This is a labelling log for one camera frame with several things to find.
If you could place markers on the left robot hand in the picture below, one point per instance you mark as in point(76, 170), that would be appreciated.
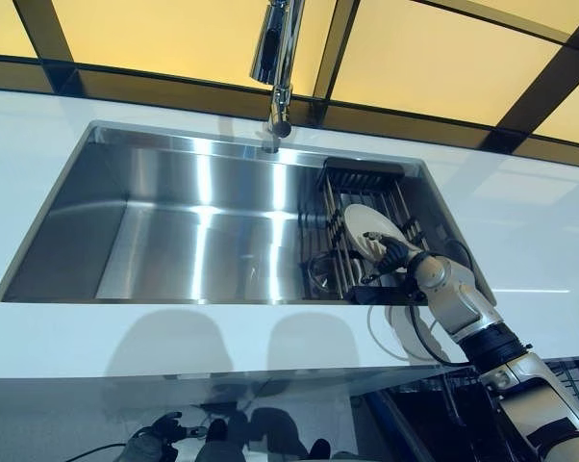
point(157, 438)

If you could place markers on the stainless steel sink basin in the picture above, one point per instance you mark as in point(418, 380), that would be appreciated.
point(174, 231)

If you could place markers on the chrome pull-down kitchen faucet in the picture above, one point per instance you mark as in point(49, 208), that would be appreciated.
point(282, 58)

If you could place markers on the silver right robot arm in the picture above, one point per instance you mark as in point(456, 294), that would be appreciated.
point(458, 298)

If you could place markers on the beige round plate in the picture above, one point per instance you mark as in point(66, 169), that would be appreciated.
point(366, 221)

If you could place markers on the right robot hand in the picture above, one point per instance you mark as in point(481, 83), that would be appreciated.
point(397, 252)

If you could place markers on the steel sink drain strainer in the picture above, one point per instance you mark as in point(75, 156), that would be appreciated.
point(322, 275)

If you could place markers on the black dish drying rack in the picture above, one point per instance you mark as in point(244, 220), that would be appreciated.
point(366, 185)

